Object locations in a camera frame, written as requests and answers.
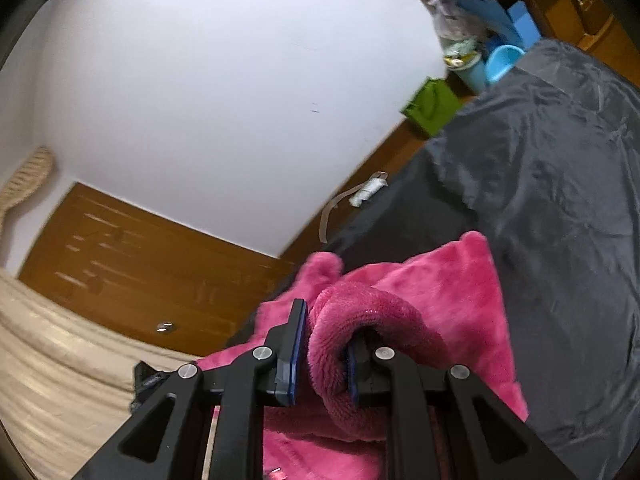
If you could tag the green paper bag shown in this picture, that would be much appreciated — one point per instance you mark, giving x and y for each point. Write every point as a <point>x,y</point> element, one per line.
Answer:
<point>432,105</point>

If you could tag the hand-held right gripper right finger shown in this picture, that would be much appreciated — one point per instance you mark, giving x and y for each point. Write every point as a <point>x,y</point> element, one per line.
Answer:
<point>356,375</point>

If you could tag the dark grey bed sheet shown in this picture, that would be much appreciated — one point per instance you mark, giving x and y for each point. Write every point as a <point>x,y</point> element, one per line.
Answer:
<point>550,210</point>

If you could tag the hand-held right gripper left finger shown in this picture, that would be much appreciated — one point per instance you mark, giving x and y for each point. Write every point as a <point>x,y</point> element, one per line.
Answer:
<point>297,350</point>

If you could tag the clear plastic bag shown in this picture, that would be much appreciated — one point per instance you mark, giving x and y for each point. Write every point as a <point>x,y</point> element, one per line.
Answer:
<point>450,20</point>

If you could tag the wooden desk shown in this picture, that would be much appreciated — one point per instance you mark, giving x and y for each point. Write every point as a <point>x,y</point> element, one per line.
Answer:
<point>595,25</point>

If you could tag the white power strip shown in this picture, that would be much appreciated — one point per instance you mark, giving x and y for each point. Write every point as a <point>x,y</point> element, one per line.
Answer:
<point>370,189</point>

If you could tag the light blue trash bin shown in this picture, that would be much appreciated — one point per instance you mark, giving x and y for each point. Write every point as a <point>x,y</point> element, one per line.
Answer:
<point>472,75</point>

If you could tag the brown wooden door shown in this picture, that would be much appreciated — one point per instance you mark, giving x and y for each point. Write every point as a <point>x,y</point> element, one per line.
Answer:
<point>150,270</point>

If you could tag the beige curtain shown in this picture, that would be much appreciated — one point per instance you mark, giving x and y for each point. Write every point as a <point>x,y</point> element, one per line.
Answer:
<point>50,360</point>

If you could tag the blue plastic basin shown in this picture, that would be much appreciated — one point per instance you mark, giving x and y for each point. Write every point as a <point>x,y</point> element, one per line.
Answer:
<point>500,62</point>

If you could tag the pink fleece garment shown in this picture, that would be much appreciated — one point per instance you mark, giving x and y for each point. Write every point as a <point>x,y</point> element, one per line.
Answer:
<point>440,300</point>

